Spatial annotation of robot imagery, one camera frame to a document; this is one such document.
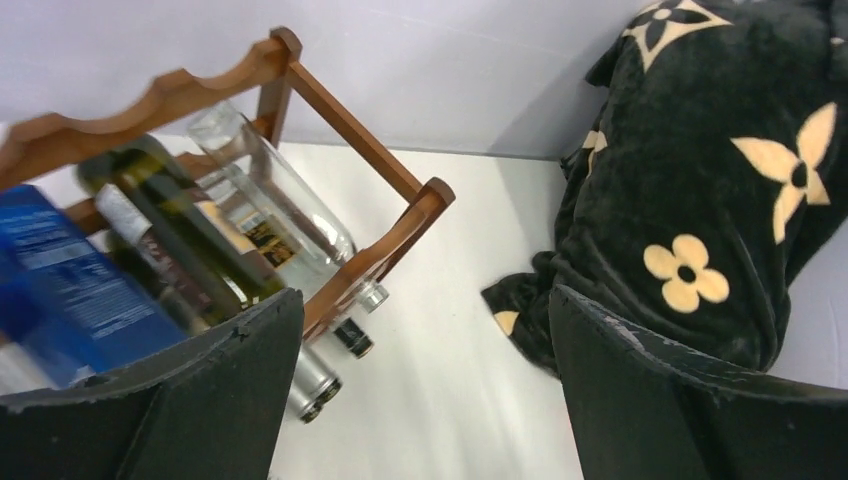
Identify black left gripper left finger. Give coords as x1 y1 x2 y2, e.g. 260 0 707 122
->
1 289 304 479

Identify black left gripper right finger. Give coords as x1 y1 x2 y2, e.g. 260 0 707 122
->
549 285 847 479

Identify blue square glass bottle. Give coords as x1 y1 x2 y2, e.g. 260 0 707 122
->
1 185 187 389

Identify green wine bottle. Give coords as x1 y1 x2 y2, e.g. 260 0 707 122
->
105 231 326 425
77 134 342 419

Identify clear round glass bottle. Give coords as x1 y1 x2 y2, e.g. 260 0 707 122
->
187 101 358 279

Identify clear square bottle black cap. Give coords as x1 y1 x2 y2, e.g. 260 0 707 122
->
198 165 376 360

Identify brown wooden wine rack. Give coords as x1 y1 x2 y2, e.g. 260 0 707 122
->
1 27 456 340

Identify black floral blanket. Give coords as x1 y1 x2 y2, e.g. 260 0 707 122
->
481 1 847 376

